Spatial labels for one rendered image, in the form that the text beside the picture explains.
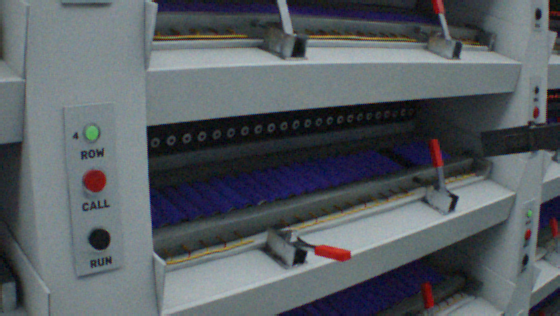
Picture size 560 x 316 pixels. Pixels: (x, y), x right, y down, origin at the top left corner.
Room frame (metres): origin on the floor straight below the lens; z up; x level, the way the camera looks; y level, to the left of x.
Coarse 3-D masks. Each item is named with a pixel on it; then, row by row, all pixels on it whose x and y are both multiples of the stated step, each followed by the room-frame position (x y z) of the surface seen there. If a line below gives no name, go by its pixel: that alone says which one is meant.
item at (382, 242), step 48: (240, 144) 0.73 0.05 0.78; (288, 144) 0.78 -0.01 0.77; (480, 144) 0.90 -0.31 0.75; (480, 192) 0.83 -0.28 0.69; (240, 240) 0.59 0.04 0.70; (336, 240) 0.63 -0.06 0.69; (384, 240) 0.64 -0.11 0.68; (432, 240) 0.71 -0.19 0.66; (192, 288) 0.50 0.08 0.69; (240, 288) 0.51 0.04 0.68; (288, 288) 0.55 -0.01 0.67; (336, 288) 0.60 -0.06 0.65
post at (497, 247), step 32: (416, 0) 1.00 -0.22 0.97; (448, 0) 0.95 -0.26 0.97; (480, 0) 0.91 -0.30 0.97; (512, 0) 0.87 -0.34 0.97; (544, 0) 0.91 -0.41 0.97; (544, 32) 0.91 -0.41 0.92; (544, 64) 0.91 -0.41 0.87; (480, 96) 0.91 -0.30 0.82; (512, 96) 0.87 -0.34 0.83; (544, 96) 0.91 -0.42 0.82; (416, 128) 1.00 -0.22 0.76; (480, 128) 0.91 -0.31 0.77; (512, 224) 0.86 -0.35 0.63; (480, 256) 0.90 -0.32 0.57; (512, 256) 0.86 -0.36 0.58
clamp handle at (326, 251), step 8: (296, 232) 0.56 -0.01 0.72; (288, 240) 0.57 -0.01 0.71; (296, 248) 0.56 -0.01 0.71; (304, 248) 0.55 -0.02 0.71; (312, 248) 0.54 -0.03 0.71; (320, 248) 0.53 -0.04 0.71; (328, 248) 0.53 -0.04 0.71; (336, 248) 0.53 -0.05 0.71; (320, 256) 0.53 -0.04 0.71; (328, 256) 0.52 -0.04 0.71; (336, 256) 0.52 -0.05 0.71; (344, 256) 0.51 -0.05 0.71
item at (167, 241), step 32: (448, 160) 0.86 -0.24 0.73; (320, 192) 0.68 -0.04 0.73; (352, 192) 0.70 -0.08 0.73; (384, 192) 0.74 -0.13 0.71; (192, 224) 0.56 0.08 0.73; (224, 224) 0.57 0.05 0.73; (256, 224) 0.60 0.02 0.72; (288, 224) 0.62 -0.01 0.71; (160, 256) 0.53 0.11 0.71; (192, 256) 0.53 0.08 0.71
